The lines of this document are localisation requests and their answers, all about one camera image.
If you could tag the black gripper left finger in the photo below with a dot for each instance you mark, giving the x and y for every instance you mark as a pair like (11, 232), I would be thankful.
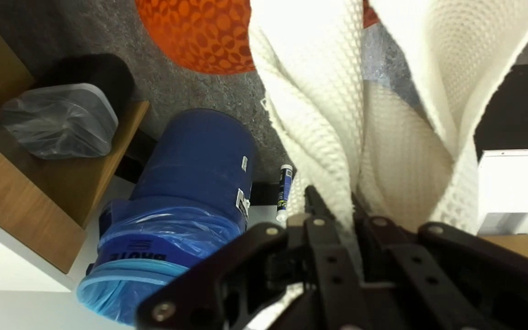
(325, 257)

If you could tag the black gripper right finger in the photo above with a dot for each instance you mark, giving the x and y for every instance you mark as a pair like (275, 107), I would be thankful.
(435, 268)

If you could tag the white waffle weave towel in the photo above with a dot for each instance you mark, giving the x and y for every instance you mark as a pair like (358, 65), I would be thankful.
(312, 80)

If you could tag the orange patterned fabric chair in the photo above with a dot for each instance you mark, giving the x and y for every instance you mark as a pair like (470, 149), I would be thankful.
(196, 30)

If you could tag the white side table top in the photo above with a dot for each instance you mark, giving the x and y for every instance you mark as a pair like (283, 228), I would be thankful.
(514, 184)

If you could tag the blue trash bin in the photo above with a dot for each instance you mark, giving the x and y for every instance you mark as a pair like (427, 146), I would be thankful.
(196, 158)

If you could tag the blue plastic bin liner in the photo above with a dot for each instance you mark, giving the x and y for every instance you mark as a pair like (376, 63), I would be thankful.
(147, 245)

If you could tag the black side table cabinet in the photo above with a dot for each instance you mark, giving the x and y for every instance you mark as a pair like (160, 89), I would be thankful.
(521, 111)

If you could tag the small black waste bin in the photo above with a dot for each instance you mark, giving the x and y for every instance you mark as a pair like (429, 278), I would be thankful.
(118, 74)

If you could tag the clear plastic bin bag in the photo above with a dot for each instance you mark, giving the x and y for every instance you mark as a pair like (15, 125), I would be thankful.
(55, 122)

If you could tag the wooden sink cabinet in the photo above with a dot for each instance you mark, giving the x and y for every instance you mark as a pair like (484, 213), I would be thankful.
(19, 202)

